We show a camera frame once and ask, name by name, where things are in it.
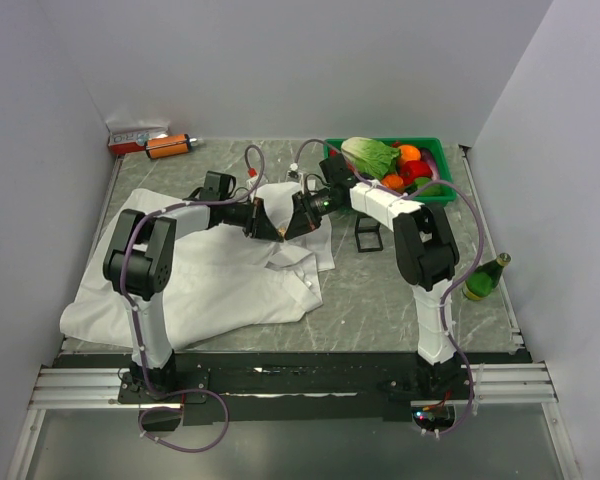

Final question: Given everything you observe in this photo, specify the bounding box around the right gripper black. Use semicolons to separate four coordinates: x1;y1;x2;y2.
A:
284;190;343;242

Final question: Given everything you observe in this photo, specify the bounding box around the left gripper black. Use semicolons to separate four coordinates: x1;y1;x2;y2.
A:
221;197;284;243

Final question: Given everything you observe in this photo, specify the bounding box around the white garment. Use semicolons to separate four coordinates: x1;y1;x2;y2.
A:
59;180;337;351

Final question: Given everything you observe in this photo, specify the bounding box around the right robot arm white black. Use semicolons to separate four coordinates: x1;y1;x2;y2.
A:
285;154;460;399

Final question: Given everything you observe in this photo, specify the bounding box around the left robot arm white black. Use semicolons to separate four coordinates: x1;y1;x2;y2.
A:
103;171;283;402

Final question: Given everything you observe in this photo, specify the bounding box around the toy cabbage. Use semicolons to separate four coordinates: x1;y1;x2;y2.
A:
340;137;401;180

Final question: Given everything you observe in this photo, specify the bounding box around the toy orange bell pepper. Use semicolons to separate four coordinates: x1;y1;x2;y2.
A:
381;174;405;194

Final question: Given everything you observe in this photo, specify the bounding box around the orange cylinder tool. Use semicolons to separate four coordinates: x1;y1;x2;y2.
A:
144;134;202;160

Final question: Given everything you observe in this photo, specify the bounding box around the toy red bell pepper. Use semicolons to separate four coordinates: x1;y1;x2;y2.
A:
398;160;433;187

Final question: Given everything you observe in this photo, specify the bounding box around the toy orange fruit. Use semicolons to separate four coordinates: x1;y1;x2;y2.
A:
397;144;421;165

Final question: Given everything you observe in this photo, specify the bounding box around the toy green bell pepper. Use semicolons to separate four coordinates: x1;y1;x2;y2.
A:
406;177;444;197

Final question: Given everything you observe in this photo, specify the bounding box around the toy purple eggplant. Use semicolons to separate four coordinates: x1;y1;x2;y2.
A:
420;148;440;180

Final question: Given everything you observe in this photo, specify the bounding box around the green plastic basket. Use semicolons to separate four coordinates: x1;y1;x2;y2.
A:
322;137;457;214

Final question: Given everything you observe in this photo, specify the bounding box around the red white carton box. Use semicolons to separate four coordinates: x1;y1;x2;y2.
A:
107;119;169;155

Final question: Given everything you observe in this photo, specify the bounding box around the green glass bottle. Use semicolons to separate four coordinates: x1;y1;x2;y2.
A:
462;252;511;301

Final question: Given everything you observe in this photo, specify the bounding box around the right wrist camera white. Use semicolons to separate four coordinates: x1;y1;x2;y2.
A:
286;162;305;188

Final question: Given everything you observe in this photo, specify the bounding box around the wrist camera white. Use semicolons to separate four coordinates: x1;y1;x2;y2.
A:
246;167;268;195
286;162;305;188

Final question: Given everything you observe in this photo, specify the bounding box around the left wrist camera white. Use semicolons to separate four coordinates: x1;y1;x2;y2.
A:
246;167;268;195

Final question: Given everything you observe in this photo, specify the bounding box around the small black frame stand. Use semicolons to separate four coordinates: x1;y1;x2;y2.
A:
354;213;384;253

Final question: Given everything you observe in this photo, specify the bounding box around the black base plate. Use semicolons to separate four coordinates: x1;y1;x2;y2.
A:
47;351;534;425

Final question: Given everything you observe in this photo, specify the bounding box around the aluminium rail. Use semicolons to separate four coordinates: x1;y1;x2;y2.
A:
29;364;558;410

